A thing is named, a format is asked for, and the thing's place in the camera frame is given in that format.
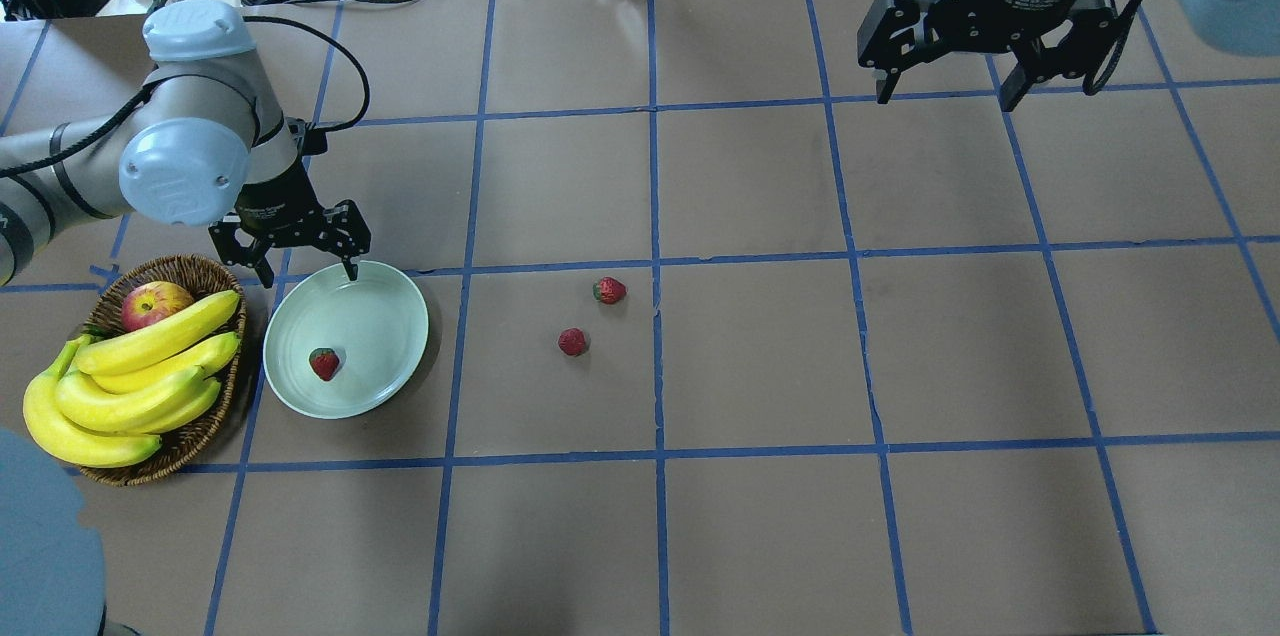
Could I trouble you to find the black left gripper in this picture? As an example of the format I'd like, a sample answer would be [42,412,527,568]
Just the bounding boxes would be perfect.
[209,166,371,289]

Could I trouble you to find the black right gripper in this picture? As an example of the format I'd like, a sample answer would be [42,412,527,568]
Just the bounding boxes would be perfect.
[858,0,1119,113]

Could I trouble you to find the red strawberry green leaves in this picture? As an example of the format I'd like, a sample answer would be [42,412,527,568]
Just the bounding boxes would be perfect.
[307,346,340,383]

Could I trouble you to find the red strawberry green top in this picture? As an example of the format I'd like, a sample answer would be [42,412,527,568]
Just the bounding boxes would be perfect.
[591,276,628,305]

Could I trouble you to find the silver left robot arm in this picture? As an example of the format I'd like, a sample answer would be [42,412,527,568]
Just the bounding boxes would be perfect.
[3,0,370,635]

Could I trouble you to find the light green plate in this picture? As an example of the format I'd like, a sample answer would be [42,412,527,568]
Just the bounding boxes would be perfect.
[262,261,430,418]

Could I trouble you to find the brown wicker basket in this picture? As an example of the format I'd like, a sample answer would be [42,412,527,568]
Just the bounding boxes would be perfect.
[72,253,253,488]

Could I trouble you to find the red yellow apple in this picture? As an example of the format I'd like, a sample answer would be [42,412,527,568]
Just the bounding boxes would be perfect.
[120,280,195,331]

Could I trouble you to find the small hidden yellow banana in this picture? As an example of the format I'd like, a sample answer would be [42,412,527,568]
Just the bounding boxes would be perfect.
[140,378,223,434]

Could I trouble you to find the top yellow banana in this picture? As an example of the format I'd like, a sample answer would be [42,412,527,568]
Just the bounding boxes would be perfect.
[72,290,241,376]

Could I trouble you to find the red strawberry without leaves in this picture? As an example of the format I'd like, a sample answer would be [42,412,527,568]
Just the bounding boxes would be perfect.
[557,328,590,357]

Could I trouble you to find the bottom yellow banana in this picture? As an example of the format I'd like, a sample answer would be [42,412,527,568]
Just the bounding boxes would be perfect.
[22,335,163,468]

